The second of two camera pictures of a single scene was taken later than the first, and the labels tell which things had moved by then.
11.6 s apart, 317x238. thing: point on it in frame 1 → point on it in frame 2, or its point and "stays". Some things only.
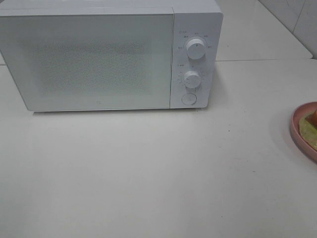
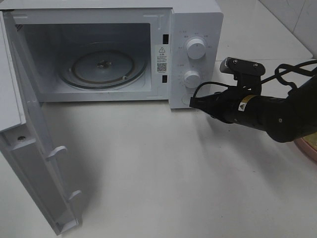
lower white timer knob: [191, 79] stays
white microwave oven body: [112, 55] stays
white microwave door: [89, 61] → [24, 133]
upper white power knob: [195, 48] stays
